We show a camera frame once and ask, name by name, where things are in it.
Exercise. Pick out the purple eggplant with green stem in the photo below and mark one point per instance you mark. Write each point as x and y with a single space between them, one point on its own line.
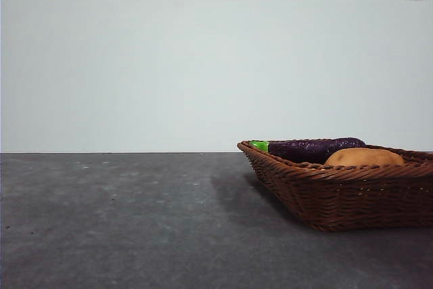
304 149

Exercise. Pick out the brown potato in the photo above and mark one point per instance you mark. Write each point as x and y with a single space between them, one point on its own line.
365 157

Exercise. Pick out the brown wicker basket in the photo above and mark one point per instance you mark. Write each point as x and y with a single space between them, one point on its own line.
355 197

